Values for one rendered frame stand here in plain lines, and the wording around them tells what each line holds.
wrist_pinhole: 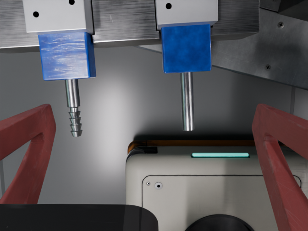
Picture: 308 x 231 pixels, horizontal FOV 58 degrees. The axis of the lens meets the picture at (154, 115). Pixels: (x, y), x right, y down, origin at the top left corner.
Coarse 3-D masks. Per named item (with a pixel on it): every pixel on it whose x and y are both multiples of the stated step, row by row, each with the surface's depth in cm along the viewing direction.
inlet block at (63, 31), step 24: (24, 0) 22; (48, 0) 22; (72, 0) 23; (48, 24) 23; (72, 24) 23; (48, 48) 24; (72, 48) 24; (48, 72) 25; (72, 72) 25; (72, 96) 26; (72, 120) 26
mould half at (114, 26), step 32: (0, 0) 25; (96, 0) 25; (128, 0) 25; (224, 0) 25; (256, 0) 25; (0, 32) 25; (96, 32) 25; (128, 32) 25; (224, 32) 25; (256, 32) 25
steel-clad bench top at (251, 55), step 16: (272, 0) 30; (272, 16) 30; (288, 16) 30; (272, 32) 31; (288, 32) 31; (304, 32) 31; (160, 48) 31; (224, 48) 31; (240, 48) 31; (256, 48) 31; (272, 48) 31; (288, 48) 31; (304, 48) 31; (224, 64) 31; (240, 64) 31; (256, 64) 31; (272, 64) 31; (288, 64) 31; (304, 64) 31; (288, 80) 32; (304, 80) 32
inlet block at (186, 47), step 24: (168, 0) 22; (192, 0) 22; (216, 0) 22; (168, 24) 23; (192, 24) 24; (168, 48) 24; (192, 48) 24; (168, 72) 25; (192, 96) 26; (192, 120) 26
